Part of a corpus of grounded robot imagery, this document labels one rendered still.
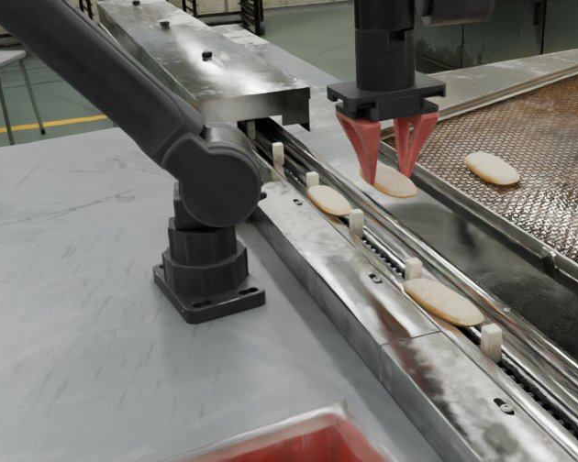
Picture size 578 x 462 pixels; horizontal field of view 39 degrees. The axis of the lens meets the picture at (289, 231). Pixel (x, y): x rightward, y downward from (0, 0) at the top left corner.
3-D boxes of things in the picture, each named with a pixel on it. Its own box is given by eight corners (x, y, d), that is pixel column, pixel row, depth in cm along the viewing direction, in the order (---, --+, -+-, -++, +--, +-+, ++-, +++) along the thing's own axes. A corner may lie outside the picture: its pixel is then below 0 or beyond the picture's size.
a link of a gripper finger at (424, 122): (440, 182, 81) (440, 91, 77) (375, 195, 79) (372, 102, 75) (409, 163, 87) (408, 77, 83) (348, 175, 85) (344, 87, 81)
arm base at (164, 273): (151, 279, 89) (189, 326, 79) (142, 210, 86) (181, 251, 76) (224, 260, 92) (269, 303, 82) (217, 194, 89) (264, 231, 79)
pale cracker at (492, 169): (456, 161, 97) (455, 153, 96) (485, 152, 97) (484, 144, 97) (496, 191, 88) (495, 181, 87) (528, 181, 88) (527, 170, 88)
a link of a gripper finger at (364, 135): (428, 185, 81) (429, 93, 77) (363, 198, 79) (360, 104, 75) (398, 165, 87) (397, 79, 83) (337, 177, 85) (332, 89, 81)
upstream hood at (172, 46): (99, 27, 232) (95, -3, 229) (161, 22, 237) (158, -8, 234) (201, 148, 123) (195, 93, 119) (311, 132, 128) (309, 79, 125)
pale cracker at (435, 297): (393, 288, 78) (393, 278, 78) (425, 278, 80) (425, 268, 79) (461, 333, 70) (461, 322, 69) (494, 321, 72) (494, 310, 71)
